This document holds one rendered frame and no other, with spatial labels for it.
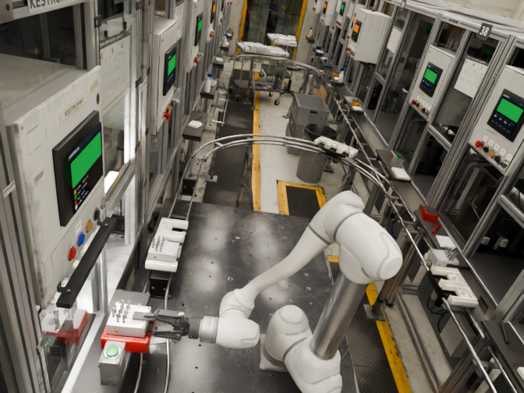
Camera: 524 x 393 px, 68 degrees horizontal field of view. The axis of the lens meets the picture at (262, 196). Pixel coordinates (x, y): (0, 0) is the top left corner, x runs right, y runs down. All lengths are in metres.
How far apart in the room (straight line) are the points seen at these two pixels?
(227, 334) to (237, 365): 0.38
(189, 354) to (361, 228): 0.96
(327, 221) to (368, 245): 0.17
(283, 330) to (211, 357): 0.35
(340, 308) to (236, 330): 0.37
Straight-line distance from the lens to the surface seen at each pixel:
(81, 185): 1.04
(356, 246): 1.20
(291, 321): 1.63
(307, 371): 1.56
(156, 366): 1.78
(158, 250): 1.88
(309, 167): 4.56
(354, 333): 3.02
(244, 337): 1.45
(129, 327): 1.46
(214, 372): 1.77
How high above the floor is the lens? 2.14
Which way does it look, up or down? 31 degrees down
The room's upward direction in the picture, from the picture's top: 12 degrees clockwise
